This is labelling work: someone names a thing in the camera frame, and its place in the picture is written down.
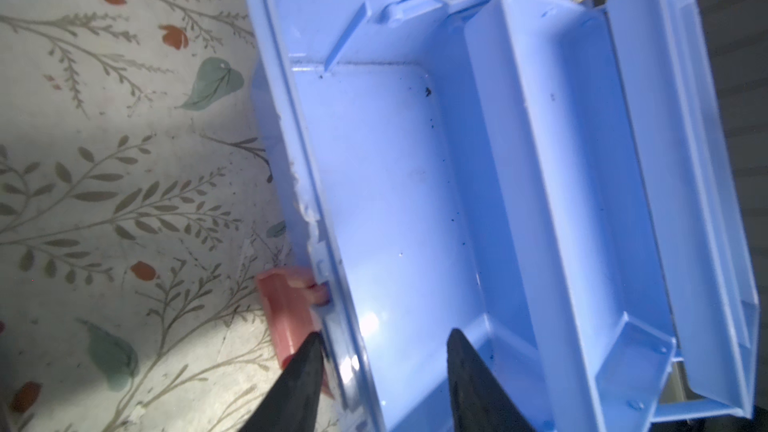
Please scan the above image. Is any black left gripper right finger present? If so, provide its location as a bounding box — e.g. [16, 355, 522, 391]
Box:
[447, 328, 534, 432]

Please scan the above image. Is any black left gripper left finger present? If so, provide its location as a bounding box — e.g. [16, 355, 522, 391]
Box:
[239, 332, 324, 432]

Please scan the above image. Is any white blue tool box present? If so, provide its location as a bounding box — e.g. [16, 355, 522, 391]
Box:
[246, 0, 760, 431]

